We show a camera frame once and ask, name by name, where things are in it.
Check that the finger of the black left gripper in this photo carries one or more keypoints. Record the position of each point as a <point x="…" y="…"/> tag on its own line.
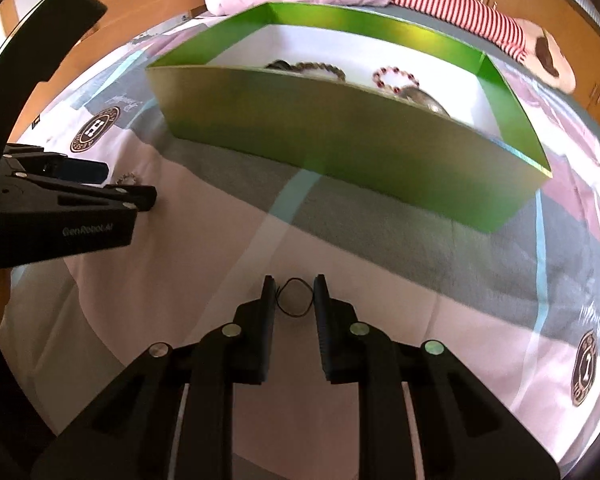
<point x="59" y="166"/>
<point x="140" y="197"/>

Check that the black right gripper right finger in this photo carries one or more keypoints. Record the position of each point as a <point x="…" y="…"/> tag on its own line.
<point x="351" y="350"/>

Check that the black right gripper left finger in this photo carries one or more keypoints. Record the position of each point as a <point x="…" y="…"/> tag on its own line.
<point x="239" y="351"/>

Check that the striped bed sheet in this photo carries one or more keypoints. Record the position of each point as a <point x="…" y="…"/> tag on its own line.
<point x="520" y="306"/>

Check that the green cardboard box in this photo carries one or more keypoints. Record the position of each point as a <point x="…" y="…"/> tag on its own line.
<point x="316" y="87"/>

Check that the brown leather bangle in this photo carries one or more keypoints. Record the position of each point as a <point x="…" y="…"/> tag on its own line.
<point x="417" y="96"/>

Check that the striped plush dog toy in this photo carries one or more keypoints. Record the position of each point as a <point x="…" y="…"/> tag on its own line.
<point x="527" y="43"/>

